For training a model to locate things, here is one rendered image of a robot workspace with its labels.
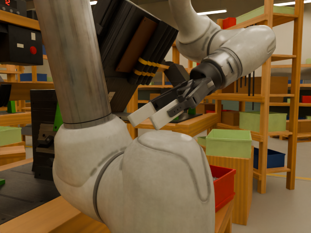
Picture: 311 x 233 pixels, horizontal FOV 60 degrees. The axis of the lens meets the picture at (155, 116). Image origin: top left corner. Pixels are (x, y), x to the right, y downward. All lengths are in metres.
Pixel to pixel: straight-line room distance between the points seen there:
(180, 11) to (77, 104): 0.36
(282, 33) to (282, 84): 6.39
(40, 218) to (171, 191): 0.49
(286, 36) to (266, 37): 9.24
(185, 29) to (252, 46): 0.19
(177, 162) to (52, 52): 0.30
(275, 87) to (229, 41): 2.93
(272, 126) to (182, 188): 3.26
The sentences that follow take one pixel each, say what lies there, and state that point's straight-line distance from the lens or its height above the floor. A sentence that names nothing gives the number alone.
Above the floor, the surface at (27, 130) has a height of 0.36.
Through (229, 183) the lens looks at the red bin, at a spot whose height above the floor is 0.88.
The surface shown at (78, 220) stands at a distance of 0.82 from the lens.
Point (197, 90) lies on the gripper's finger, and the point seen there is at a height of 1.24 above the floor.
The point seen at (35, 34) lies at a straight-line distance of 1.35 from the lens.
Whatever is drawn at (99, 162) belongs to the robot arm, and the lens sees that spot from 0.52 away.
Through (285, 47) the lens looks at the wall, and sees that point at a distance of 9.92.
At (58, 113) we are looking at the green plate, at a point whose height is 1.14.
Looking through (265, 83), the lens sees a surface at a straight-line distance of 3.37.
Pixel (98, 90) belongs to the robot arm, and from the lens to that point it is 0.53.
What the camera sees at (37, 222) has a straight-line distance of 0.80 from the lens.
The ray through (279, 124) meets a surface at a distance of 3.70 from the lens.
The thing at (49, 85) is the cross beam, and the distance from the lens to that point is 1.64.
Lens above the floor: 1.24
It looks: 6 degrees down
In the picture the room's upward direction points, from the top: straight up
